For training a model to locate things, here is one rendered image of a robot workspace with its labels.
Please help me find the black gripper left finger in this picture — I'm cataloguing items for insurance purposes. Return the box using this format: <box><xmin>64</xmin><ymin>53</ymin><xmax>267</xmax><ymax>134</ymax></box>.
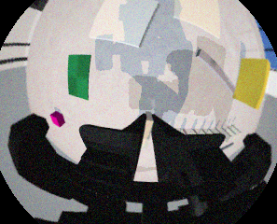
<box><xmin>78</xmin><ymin>115</ymin><xmax>146</xmax><ymax>178</ymax></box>

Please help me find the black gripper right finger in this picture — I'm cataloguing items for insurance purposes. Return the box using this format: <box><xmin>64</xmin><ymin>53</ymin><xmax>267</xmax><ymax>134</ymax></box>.
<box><xmin>152</xmin><ymin>113</ymin><xmax>225</xmax><ymax>182</ymax></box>

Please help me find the yellow rectangular block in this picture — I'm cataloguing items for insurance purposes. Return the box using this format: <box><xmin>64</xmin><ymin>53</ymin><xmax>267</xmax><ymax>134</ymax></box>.
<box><xmin>232</xmin><ymin>57</ymin><xmax>271</xmax><ymax>111</ymax></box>

